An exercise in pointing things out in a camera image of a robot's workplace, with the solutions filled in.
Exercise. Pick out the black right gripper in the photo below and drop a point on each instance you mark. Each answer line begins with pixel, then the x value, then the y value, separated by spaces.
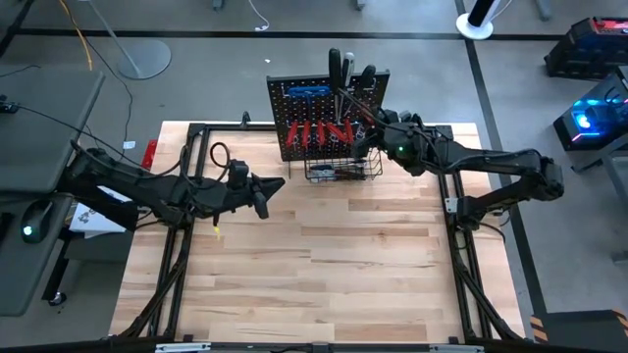
pixel 407 149

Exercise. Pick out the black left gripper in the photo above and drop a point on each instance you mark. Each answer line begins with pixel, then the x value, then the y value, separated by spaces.
pixel 230 198

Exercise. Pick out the grey and black screwdriver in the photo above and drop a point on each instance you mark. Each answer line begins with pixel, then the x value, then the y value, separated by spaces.
pixel 348 66

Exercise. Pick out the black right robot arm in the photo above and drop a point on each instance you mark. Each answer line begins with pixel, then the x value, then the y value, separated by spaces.
pixel 490 159

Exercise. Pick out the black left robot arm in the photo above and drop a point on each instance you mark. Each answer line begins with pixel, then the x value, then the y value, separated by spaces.
pixel 147 188

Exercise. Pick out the small yellow tag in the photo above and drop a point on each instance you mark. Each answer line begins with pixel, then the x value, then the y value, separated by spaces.
pixel 217 231

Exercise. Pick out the black perforated pegboard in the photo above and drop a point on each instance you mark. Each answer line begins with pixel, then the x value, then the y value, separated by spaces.
pixel 299 110

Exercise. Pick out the small red block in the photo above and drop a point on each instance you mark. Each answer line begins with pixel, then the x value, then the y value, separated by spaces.
pixel 149 153

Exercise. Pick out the grey furniture leg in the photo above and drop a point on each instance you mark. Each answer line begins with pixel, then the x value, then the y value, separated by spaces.
pixel 361 4
pixel 218 4
pixel 544 7

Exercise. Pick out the small white tag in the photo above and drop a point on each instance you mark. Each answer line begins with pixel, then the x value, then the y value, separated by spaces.
pixel 129 144

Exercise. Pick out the white printed paper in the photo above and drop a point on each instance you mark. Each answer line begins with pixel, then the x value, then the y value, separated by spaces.
pixel 93 218

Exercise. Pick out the silver metal bar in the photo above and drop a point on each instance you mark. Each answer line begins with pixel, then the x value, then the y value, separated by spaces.
pixel 181 347
pixel 456 348

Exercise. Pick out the grey round-base stand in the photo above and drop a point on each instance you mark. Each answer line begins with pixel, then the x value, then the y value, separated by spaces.
pixel 147 59

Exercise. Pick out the computer case RGB lights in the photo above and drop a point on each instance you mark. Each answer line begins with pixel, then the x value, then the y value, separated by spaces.
pixel 584 122

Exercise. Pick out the dark grey desk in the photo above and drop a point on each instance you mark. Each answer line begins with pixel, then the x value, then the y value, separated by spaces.
pixel 44 127

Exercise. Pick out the black computer mouse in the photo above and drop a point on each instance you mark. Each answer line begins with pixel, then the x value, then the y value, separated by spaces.
pixel 35 220

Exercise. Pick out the black desk leg caster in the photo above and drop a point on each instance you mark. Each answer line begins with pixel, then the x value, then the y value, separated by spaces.
pixel 58 298

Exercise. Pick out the black equipment cases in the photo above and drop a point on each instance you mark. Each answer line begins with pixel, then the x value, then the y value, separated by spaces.
pixel 589 49

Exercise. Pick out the black box hazard stripes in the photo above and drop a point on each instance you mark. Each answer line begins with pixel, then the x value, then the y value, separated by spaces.
pixel 579 333

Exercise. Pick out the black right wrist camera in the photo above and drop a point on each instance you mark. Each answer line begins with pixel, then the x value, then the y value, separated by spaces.
pixel 392 116

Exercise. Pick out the black metal table frame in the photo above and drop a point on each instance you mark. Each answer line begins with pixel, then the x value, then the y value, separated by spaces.
pixel 225 128

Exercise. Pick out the silver corner bracket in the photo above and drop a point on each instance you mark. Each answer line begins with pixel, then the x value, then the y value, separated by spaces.
pixel 451 205

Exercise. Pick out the round white base post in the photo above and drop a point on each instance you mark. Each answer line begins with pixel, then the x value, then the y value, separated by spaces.
pixel 473 30

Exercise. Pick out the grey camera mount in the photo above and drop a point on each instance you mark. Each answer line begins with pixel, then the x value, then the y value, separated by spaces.
pixel 319 347

